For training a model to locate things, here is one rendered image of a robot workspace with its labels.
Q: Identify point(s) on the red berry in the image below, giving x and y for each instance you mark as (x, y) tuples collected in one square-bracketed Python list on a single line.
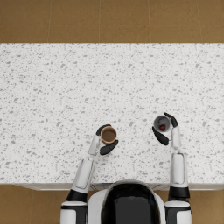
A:
[(162, 127)]

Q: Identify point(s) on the brown cup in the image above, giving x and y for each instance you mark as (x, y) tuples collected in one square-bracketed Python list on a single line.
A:
[(108, 135)]

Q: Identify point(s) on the grey cup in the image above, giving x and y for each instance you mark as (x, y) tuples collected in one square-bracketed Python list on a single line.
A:
[(162, 123)]

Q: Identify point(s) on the robot body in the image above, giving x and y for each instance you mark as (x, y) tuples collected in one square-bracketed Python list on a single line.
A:
[(130, 202)]

